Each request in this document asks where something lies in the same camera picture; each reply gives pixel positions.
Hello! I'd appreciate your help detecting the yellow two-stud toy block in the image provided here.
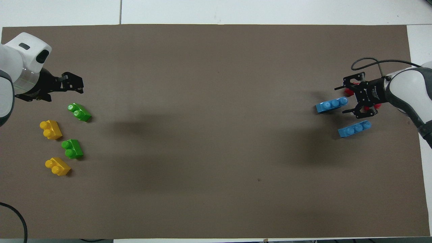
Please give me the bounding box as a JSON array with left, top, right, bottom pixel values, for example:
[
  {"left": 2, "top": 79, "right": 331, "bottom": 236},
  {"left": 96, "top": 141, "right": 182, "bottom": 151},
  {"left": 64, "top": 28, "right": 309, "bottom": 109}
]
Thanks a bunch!
[
  {"left": 39, "top": 120, "right": 63, "bottom": 140},
  {"left": 45, "top": 157, "right": 71, "bottom": 177}
]

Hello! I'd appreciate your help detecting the green two-stud toy block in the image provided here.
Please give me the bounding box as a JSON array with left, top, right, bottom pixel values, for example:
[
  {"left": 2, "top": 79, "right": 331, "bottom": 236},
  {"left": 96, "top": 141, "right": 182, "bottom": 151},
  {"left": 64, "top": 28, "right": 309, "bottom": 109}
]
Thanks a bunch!
[
  {"left": 61, "top": 139, "right": 84, "bottom": 159},
  {"left": 67, "top": 103, "right": 92, "bottom": 122}
]

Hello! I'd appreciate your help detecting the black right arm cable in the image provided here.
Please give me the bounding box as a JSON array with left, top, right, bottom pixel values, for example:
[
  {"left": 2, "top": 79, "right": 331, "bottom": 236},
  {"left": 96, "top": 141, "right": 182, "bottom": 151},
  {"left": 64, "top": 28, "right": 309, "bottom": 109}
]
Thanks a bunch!
[{"left": 351, "top": 57, "right": 422, "bottom": 80}]

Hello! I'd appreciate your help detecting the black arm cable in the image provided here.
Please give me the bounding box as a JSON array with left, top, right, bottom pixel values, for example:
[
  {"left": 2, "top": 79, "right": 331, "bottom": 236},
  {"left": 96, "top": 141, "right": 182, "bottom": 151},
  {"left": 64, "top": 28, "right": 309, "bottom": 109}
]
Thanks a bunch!
[
  {"left": 351, "top": 57, "right": 422, "bottom": 80},
  {"left": 0, "top": 202, "right": 28, "bottom": 243}
]

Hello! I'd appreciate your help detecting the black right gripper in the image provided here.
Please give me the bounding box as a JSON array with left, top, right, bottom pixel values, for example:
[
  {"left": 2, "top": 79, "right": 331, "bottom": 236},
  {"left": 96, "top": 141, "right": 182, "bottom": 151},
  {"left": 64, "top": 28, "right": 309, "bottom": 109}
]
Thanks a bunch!
[{"left": 334, "top": 72, "right": 389, "bottom": 119}]

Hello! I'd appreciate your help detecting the blue three-stud toy block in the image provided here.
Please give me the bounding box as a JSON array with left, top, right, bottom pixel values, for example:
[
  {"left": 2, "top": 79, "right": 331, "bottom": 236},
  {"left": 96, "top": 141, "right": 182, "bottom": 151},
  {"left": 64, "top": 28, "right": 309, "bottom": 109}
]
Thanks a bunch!
[
  {"left": 337, "top": 120, "right": 372, "bottom": 138},
  {"left": 315, "top": 97, "right": 349, "bottom": 114}
]

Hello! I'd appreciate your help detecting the brown table mat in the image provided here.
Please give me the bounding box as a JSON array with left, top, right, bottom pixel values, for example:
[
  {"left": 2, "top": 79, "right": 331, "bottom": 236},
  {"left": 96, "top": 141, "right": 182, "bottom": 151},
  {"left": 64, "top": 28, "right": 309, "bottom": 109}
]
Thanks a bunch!
[{"left": 0, "top": 24, "right": 426, "bottom": 239}]

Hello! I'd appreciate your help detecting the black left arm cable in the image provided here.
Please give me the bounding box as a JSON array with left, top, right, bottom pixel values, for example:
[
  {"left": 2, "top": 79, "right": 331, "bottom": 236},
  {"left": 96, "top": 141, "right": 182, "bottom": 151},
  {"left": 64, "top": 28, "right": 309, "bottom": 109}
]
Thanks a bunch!
[{"left": 0, "top": 202, "right": 28, "bottom": 243}]

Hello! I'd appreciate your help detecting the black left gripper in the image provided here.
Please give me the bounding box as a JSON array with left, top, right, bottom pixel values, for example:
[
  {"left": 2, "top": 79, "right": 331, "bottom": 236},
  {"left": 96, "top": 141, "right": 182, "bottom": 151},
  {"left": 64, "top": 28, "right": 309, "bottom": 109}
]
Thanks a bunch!
[{"left": 13, "top": 67, "right": 84, "bottom": 102}]

